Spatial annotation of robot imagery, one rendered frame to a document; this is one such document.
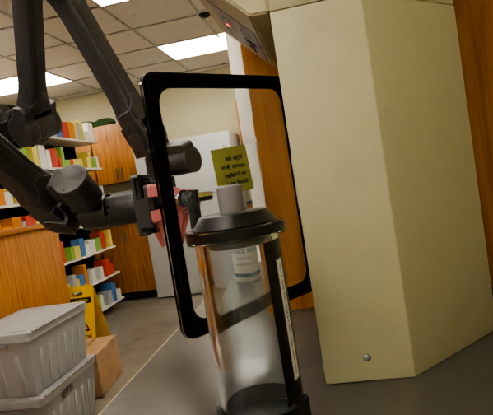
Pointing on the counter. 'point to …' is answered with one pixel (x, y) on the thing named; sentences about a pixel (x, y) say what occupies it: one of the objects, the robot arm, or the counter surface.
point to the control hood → (258, 11)
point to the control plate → (238, 30)
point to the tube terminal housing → (383, 182)
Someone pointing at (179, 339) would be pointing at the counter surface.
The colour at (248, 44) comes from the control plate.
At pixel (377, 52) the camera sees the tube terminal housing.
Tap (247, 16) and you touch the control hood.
